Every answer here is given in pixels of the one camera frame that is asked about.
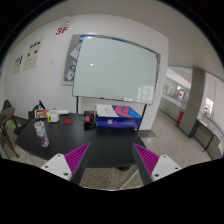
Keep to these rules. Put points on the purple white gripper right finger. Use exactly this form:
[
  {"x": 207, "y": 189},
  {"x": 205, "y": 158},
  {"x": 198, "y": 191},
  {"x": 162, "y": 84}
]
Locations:
[{"x": 151, "y": 166}]

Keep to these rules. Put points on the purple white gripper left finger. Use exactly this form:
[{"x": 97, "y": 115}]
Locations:
[{"x": 70, "y": 166}]

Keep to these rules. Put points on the patterned white water bottle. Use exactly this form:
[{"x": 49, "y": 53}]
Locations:
[{"x": 41, "y": 133}]

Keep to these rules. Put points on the black table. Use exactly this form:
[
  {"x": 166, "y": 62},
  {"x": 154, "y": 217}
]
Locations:
[{"x": 109, "y": 147}]

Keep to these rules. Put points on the red round lid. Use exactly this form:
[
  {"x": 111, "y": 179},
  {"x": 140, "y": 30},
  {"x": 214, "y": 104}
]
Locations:
[{"x": 68, "y": 121}]

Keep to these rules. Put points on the black red small device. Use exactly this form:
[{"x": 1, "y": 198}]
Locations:
[{"x": 90, "y": 119}]

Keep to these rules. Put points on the red fire extinguisher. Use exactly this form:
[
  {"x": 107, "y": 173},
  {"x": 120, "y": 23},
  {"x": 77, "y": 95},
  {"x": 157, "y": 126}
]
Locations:
[{"x": 180, "y": 116}]

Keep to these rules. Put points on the colourful picture book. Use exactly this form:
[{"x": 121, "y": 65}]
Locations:
[{"x": 44, "y": 113}]

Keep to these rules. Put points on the blue cardboard box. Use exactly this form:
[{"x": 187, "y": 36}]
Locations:
[{"x": 127, "y": 117}]

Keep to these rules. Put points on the white paper sheet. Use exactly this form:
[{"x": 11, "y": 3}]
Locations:
[{"x": 105, "y": 111}]

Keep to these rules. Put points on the large whiteboard on stand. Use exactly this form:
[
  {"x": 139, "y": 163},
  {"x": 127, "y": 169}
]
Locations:
[{"x": 113, "y": 69}]

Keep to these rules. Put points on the grey notice board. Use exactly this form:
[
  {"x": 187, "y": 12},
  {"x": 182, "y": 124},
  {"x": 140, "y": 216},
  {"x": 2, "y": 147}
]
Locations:
[{"x": 70, "y": 61}]

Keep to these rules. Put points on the white mug yellow handle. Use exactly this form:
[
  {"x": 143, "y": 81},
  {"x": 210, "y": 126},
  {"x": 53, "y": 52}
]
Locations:
[{"x": 53, "y": 116}]

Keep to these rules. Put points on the small wall poster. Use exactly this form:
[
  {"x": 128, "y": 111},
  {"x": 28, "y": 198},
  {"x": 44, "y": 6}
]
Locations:
[{"x": 17, "y": 65}]

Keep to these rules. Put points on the white wall poster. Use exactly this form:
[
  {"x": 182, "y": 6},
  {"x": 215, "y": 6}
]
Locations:
[{"x": 32, "y": 54}]

